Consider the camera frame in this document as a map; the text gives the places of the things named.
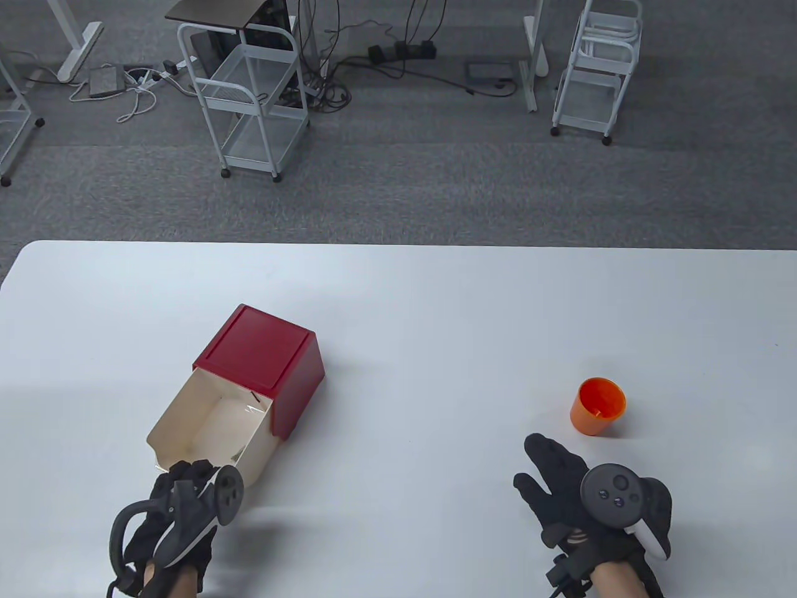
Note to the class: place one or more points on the grey flat floor device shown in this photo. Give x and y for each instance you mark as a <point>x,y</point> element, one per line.
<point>492,73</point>

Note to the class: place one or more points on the person's left hand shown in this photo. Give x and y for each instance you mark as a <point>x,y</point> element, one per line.
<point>140,536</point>

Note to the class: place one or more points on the person's left forearm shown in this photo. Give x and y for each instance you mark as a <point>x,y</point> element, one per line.
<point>180,585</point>

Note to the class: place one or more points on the person's right hand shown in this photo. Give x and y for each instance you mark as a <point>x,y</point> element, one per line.
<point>554,483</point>

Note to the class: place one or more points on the person's right forearm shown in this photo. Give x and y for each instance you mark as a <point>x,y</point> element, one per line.
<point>616,582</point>

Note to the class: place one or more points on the orange cup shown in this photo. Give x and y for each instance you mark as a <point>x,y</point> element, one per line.
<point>591,422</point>

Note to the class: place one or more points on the dark brown side table top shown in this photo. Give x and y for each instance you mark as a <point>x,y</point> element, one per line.
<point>212,12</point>

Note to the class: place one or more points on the white power strip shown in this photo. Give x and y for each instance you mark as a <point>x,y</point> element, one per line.
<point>159,75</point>

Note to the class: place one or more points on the black computer tower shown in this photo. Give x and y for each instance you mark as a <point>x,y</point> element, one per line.
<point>271,12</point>

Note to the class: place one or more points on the grey box on floor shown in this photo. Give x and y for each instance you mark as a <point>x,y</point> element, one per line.
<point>104,82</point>

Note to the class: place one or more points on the black power strip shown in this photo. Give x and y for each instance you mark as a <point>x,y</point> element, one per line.
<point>401,51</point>

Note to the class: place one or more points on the black and white hand controller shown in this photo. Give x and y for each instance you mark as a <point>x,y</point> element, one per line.
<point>613,495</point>
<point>193,520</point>

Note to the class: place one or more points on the red tea bag box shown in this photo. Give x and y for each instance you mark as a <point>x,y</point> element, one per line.
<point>255,349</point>

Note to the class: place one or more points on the white cart with black casters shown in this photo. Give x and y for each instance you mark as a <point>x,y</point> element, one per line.
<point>9,134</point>

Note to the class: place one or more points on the white desk leg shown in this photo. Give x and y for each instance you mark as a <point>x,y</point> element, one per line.
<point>537,43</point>
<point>78,53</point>

